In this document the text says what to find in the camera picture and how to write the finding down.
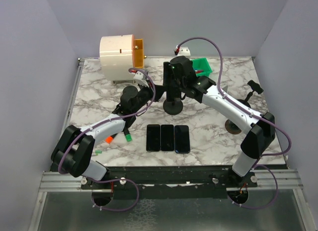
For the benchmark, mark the orange drawer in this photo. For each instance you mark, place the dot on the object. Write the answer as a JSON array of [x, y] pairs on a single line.
[[138, 53]]

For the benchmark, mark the green plastic bin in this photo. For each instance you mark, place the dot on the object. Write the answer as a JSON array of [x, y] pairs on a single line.
[[202, 64]]

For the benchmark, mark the orange highlighter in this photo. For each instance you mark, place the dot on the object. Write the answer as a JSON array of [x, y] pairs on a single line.
[[110, 139]]

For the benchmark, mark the black phone stand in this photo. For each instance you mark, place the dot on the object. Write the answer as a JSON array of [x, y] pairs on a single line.
[[255, 87], [173, 106]]

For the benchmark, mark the black phone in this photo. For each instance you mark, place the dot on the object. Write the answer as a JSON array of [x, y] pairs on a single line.
[[153, 138]]

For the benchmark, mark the white cylindrical drawer box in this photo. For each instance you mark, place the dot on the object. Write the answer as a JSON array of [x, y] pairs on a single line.
[[116, 57]]

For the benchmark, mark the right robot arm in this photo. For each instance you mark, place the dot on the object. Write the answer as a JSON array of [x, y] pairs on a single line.
[[258, 128]]

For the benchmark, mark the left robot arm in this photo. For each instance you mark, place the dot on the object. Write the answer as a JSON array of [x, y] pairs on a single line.
[[73, 151]]

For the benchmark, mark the round wooden base stand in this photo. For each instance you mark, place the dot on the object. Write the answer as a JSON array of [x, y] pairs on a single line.
[[232, 128]]

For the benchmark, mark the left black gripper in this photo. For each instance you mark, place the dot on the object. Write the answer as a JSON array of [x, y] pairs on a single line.
[[159, 89]]

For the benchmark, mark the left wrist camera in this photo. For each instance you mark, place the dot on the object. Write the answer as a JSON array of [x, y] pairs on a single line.
[[139, 77]]

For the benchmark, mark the green highlighter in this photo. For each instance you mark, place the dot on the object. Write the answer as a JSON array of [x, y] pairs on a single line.
[[127, 136]]

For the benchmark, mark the black mounting rail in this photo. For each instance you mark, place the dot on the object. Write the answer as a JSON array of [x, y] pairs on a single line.
[[169, 182]]

